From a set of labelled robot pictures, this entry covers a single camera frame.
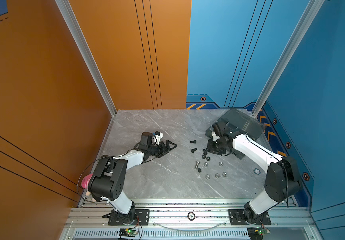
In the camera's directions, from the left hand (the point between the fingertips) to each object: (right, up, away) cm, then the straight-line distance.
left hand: (173, 147), depth 89 cm
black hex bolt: (+13, +2, +13) cm, 19 cm away
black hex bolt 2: (+12, -3, +7) cm, 15 cm away
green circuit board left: (-21, -38, -19) cm, 47 cm away
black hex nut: (+22, -7, +5) cm, 24 cm away
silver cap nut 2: (+30, -10, +2) cm, 31 cm away
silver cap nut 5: (+31, -15, -2) cm, 34 cm away
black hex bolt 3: (+21, -4, +7) cm, 22 cm away
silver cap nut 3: (+20, -17, -3) cm, 26 cm away
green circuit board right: (+41, -38, -19) cm, 59 cm away
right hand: (+20, -1, -2) cm, 20 cm away
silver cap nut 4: (+26, -16, -2) cm, 31 cm away
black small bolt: (+16, -13, -1) cm, 21 cm away
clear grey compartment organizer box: (+51, +16, +23) cm, 58 cm away
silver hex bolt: (+15, -10, +2) cm, 18 cm away
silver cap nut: (+20, -11, +2) cm, 23 cm away
